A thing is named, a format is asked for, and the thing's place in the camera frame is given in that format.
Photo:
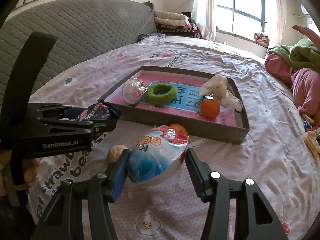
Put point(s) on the cream folded blanket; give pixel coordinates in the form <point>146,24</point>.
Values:
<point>170,15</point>

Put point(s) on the cream sheer hair scrunchie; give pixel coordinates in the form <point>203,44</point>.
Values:
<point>220,87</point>

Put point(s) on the green blanket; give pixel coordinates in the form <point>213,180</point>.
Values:
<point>300,55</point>

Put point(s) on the red and white toy egg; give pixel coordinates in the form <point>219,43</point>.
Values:
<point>132,91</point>

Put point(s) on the small biscuit packet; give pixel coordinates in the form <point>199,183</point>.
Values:
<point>306,117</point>

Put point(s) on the walnut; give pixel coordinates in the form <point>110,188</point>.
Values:
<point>115,153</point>

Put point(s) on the pink quilted mat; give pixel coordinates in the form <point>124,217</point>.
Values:
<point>310,35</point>

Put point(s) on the grey quilted headboard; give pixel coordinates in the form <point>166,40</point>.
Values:
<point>87,30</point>

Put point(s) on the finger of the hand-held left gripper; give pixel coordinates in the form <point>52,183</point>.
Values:
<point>100,127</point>
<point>71,111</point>

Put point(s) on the floral cloth bundle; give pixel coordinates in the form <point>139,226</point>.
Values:
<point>261,38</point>

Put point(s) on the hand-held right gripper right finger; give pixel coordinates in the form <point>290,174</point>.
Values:
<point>197,177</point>

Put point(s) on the green fuzzy hair scrunchie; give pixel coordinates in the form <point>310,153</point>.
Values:
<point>150,95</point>

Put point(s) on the white curtain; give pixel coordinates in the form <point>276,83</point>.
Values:
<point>279,12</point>
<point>203,10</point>

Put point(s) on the blue patterned cloth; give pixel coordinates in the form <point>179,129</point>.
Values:
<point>151,37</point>

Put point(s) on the blue and white toy egg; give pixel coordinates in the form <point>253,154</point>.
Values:
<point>150,160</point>

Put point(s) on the pink quilt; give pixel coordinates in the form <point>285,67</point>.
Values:
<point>307,90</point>

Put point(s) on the grey shallow cardboard box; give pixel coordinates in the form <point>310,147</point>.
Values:
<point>215,131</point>

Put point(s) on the blue cookie packet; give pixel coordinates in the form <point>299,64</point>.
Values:
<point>100,111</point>

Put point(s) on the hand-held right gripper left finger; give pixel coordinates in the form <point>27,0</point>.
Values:
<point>120,177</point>

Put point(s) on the pink folded blanket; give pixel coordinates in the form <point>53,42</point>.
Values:
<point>172,23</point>

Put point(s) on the orange mandarin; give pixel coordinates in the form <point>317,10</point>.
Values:
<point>181,129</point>
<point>210,108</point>

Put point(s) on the black cloth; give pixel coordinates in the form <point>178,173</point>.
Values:
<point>188,17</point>

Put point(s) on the yellow striped cloth item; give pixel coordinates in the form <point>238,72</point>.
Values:
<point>312,145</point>

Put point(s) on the person's left hand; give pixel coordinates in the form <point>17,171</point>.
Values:
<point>31,172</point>

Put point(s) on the window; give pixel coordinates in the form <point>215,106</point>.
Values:
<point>247,0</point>

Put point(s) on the pink book with blue label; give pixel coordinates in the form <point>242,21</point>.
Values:
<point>226,118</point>

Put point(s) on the white air conditioner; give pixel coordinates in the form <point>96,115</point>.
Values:
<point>301,11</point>

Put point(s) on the checkered folded blanket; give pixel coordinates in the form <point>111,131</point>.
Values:
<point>177,32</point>

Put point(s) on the small blue snack packet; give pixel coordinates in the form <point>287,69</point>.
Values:
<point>308,125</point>

